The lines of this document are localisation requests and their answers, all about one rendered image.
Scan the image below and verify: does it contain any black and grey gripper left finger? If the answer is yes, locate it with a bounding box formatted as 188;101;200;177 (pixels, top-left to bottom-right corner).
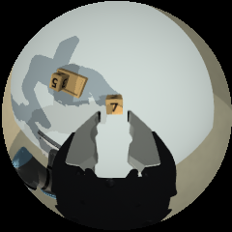
51;111;101;193

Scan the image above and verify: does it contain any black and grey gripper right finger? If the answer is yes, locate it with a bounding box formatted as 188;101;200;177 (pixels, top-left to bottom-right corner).
128;110;177;197

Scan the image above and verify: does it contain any tan wooden number cube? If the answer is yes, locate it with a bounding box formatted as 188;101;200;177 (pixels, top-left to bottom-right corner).
49;72;70;92
105;95;123;114

